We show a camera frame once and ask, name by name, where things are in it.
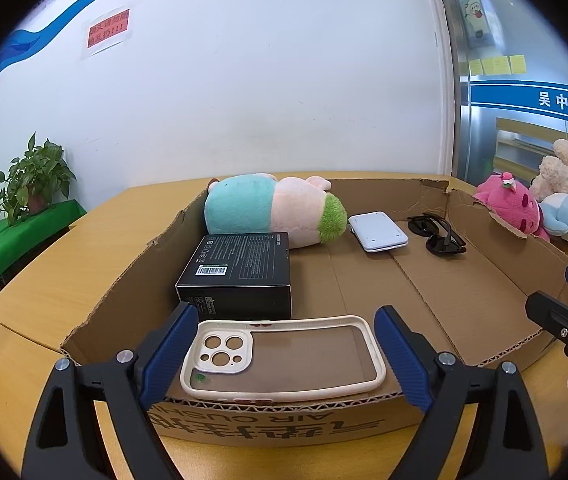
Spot yellow sticky notes row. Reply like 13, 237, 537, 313
469, 54, 528, 77

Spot pink plush toy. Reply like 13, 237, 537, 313
473, 172, 551, 242

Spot black sunglasses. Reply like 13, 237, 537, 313
407, 213, 467, 257

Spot beige rabbit plush toy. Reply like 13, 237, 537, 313
529, 138, 568, 203

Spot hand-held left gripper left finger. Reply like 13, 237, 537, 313
22, 301, 199, 480

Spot cartoon sheep poster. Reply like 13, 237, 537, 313
456, 0, 502, 53

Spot black product box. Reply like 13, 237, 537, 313
175, 231, 293, 321

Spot white small flat case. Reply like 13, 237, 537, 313
348, 211, 409, 255

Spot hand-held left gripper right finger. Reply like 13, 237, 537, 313
374, 305, 550, 480

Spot blue banner strip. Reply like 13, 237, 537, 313
469, 77, 568, 133

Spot red wall sign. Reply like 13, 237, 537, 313
82, 7, 132, 58

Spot white clear phone case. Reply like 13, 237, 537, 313
180, 315, 387, 405

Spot wooden desk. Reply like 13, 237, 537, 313
0, 172, 568, 480

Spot large potted green plant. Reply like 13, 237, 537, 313
0, 132, 77, 226

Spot teal pink pig plush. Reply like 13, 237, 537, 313
204, 172, 349, 249

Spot green table cloth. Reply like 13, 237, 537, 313
0, 199, 88, 308

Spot brown cardboard box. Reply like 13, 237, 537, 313
60, 176, 568, 448

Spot blue wave wall decal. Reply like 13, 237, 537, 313
0, 0, 372, 106

